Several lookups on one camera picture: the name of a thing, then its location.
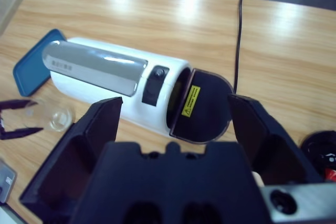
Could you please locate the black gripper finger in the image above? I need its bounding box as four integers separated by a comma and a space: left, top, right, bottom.
227, 94, 324, 187
0, 99, 38, 112
19, 97, 123, 217
0, 127, 45, 141

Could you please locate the black machine power cable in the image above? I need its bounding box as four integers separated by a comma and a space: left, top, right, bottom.
233, 0, 244, 95

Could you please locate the white capsule coffee machine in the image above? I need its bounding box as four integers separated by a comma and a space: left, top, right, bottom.
41, 36, 191, 138

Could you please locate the black capsule holder with rods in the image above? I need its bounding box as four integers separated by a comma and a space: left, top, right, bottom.
300, 131, 336, 183

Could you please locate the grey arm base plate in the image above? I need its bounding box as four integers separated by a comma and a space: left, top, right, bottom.
0, 157, 17, 204

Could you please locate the red coffee capsule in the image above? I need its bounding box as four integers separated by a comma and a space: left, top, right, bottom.
324, 167, 336, 183

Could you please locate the clear drinking glass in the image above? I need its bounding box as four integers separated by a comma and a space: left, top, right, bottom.
25, 98, 76, 133

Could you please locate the teal plastic tray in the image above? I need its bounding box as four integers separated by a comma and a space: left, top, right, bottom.
12, 28, 67, 98

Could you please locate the grey coffee machine lever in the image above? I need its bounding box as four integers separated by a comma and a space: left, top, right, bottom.
41, 39, 149, 98

